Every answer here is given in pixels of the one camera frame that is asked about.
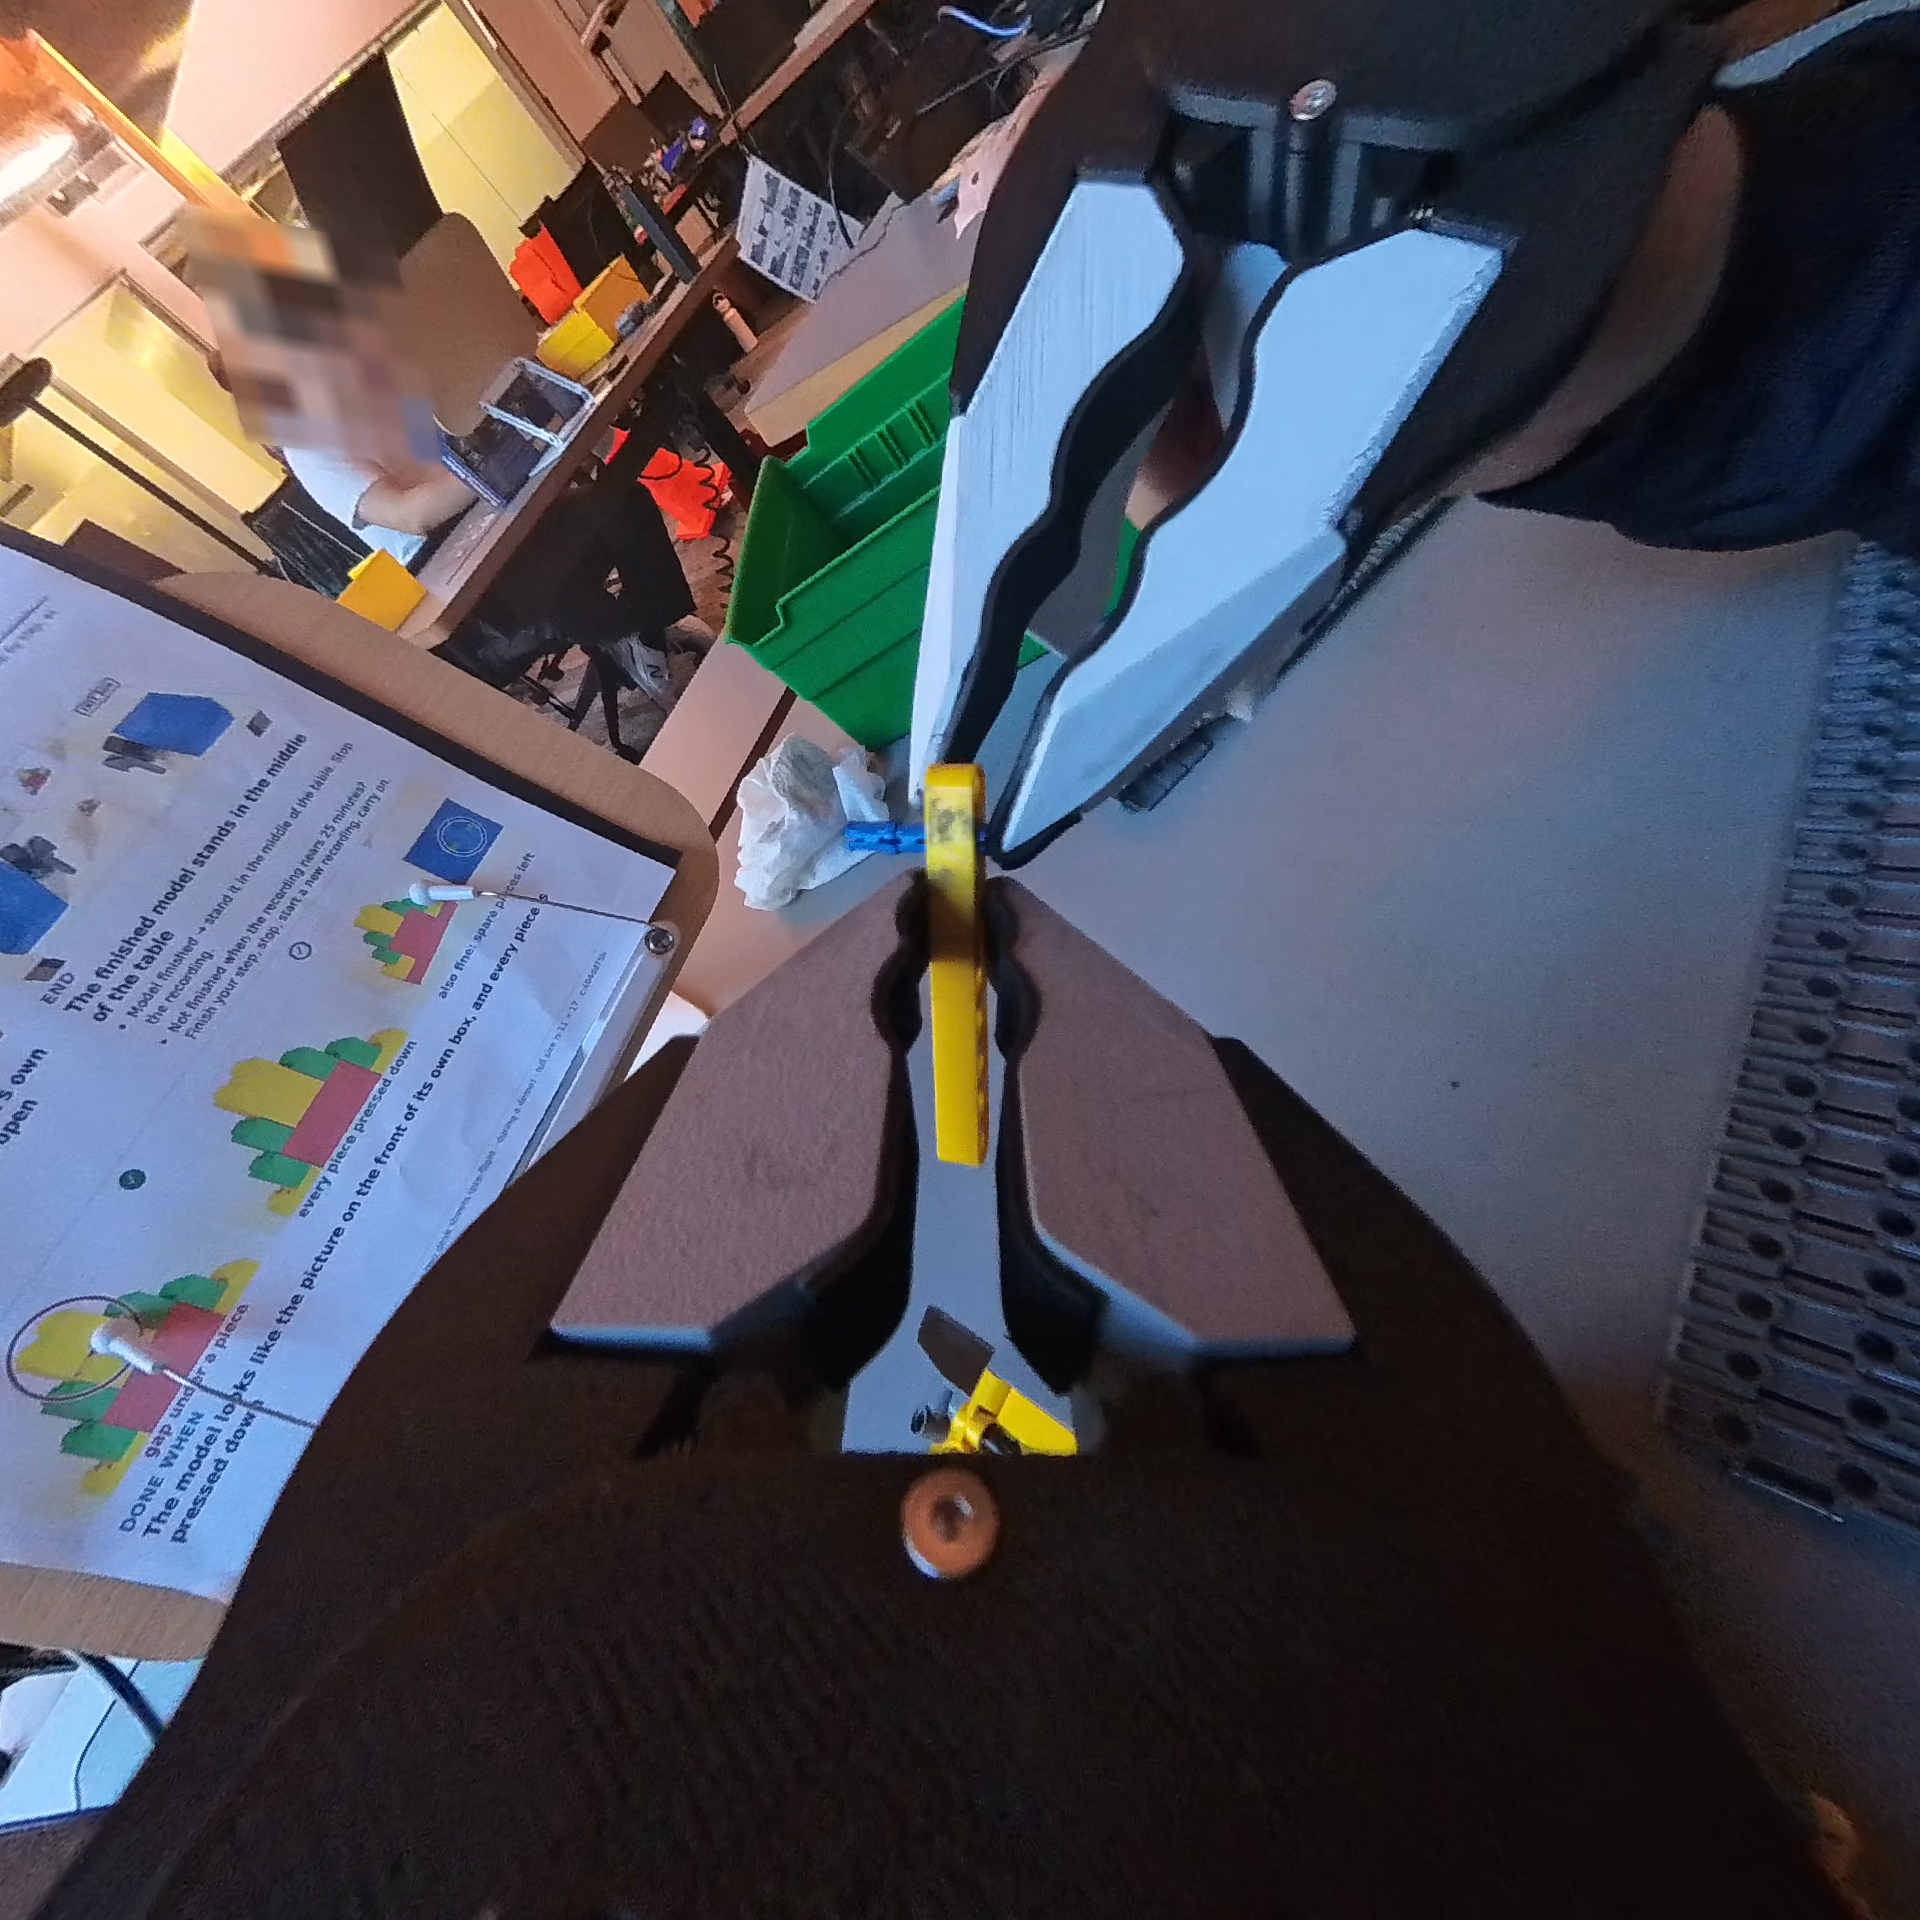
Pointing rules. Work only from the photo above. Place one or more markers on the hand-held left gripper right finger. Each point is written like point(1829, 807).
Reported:
point(1170, 1169)

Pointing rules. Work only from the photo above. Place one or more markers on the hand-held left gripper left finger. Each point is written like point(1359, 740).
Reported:
point(735, 1169)

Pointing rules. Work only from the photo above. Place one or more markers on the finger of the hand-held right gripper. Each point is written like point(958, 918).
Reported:
point(1350, 375)
point(1049, 343)

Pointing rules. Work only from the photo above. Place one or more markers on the long yellow perforated beam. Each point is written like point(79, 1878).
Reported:
point(961, 1021)

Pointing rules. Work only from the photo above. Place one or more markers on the yellow black toy car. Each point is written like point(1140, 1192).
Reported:
point(998, 1403)

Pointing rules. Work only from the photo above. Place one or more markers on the green plastic bin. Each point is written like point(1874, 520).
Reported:
point(840, 585)

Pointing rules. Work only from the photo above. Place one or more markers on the small blue connector pin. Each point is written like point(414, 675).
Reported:
point(877, 837)

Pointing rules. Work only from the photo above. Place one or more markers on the person's right hand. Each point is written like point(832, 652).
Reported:
point(1620, 300)

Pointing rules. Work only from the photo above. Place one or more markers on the black white printed sign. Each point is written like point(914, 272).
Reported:
point(789, 226)

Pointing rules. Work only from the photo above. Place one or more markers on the crumpled white tissue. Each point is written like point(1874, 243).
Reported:
point(793, 818)

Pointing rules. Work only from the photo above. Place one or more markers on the instruction sheet on stand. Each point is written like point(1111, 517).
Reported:
point(598, 809)

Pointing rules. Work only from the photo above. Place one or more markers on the red plastic part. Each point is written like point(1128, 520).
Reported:
point(686, 492)

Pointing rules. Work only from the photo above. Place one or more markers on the yellow storage bin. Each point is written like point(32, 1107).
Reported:
point(598, 307)

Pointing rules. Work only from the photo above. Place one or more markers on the printed instruction sheet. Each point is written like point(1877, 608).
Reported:
point(301, 974)

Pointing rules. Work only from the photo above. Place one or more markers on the orange storage bin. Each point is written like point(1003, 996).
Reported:
point(543, 270)

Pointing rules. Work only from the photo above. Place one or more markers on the black swivel chair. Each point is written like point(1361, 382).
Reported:
point(598, 599)

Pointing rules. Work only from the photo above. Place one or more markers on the clear plastic box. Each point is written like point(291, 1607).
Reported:
point(515, 430)

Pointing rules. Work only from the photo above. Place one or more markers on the flat grey track strip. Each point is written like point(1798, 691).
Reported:
point(1817, 1124)

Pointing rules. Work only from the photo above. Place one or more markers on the small yellow bin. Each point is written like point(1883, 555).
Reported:
point(383, 590)

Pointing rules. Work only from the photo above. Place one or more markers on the black monitor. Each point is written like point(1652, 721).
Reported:
point(353, 163)

